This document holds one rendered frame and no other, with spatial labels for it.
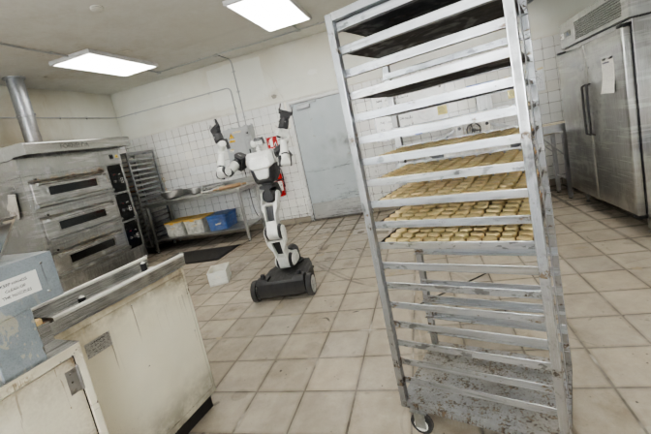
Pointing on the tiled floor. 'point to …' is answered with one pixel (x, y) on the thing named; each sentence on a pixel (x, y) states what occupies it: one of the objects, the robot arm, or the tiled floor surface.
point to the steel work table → (206, 198)
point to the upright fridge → (584, 174)
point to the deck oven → (72, 205)
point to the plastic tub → (219, 274)
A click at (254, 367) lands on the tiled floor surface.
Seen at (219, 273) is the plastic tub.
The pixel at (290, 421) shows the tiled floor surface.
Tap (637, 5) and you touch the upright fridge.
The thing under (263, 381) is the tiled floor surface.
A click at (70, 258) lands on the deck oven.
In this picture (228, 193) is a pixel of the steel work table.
